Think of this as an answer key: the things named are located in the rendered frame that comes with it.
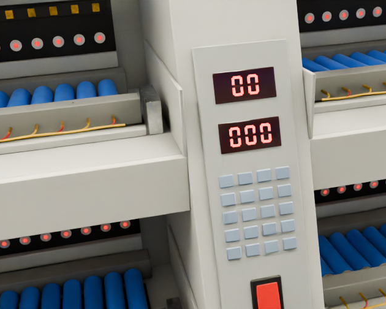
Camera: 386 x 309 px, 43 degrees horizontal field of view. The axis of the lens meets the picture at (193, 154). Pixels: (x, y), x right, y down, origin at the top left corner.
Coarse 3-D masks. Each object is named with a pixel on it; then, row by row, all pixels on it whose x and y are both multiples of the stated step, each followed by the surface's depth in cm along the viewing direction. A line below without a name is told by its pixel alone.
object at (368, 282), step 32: (320, 192) 56; (352, 192) 57; (384, 192) 58; (320, 224) 55; (352, 224) 55; (384, 224) 55; (320, 256) 51; (352, 256) 50; (384, 256) 51; (352, 288) 46; (384, 288) 47
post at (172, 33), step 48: (144, 0) 48; (192, 0) 34; (240, 0) 35; (288, 0) 36; (144, 48) 54; (288, 48) 36; (192, 96) 35; (192, 144) 35; (192, 192) 35; (192, 240) 38; (192, 288) 42
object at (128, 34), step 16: (0, 0) 50; (16, 0) 51; (32, 0) 51; (48, 0) 51; (64, 0) 52; (112, 0) 52; (128, 0) 53; (112, 16) 53; (128, 16) 53; (128, 32) 53; (128, 48) 53; (128, 64) 53; (144, 64) 54; (128, 80) 54; (144, 80) 54; (144, 224) 55; (160, 224) 56; (144, 240) 55; (160, 240) 56; (96, 256) 55; (160, 256) 56
